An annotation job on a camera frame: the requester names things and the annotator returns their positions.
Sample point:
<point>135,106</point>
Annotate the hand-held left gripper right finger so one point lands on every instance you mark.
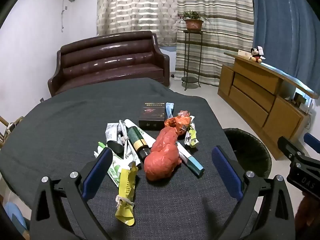
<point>226,172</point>

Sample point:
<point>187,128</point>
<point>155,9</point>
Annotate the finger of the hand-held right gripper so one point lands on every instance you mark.
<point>288,147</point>
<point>313,141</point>

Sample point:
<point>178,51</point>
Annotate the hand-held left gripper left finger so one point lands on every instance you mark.
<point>96,172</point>

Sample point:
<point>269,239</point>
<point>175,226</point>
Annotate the green white wrapper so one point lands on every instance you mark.
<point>115,170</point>

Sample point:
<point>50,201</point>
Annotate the black trash bin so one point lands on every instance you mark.
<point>247,150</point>

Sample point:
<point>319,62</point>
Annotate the white teal long box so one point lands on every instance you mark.
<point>192,163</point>

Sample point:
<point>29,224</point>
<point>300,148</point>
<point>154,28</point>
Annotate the white paper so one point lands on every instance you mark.
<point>111,132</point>

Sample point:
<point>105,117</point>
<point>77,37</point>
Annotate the yellow white wrapper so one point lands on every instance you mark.
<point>191,138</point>

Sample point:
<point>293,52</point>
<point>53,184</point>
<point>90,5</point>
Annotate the dark green bottle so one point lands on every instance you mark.
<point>136,140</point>

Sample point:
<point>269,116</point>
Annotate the white green tube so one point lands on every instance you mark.
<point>148,138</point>

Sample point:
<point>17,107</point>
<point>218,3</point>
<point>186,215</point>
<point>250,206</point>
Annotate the red plastic bag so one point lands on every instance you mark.
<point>160,160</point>

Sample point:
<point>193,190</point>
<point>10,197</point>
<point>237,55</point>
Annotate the orange wrapper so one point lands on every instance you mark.
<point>178,123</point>

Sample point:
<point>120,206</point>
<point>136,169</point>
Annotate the black box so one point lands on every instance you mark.
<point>151,115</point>

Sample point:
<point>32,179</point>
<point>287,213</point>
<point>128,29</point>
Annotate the blue white sachet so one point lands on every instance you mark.
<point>169,108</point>

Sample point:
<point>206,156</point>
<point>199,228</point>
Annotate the person's right forearm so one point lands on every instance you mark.
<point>308,217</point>

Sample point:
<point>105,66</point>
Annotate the small items on cabinet shelf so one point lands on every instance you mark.
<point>300,100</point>

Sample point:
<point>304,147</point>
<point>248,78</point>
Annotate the wooden cabinet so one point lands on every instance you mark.
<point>252,100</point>

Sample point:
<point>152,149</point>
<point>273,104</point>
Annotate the light blue object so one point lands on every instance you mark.
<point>13,216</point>

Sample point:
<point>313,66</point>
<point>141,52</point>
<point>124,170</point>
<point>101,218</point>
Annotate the wooden chair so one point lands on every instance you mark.
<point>8,130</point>

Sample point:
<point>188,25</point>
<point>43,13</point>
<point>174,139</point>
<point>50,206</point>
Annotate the mouse plush toy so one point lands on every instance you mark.
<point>256,55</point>

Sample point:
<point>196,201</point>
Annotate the black metal plant stand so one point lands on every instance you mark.
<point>191,80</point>

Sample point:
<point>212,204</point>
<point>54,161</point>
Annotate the white flat box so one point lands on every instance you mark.
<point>243,54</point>

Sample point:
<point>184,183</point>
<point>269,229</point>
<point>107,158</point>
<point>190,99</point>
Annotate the brown leather sofa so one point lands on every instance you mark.
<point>110,62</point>

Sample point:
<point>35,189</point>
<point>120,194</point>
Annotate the blue curtain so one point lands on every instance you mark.
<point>282,30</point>

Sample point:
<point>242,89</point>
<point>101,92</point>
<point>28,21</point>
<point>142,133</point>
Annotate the striped curtain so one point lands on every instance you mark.
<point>220,42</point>

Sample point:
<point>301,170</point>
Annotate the potted plant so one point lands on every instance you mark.
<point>193,23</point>

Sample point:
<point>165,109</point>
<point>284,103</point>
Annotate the beige patterned curtain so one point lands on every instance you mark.
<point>135,7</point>

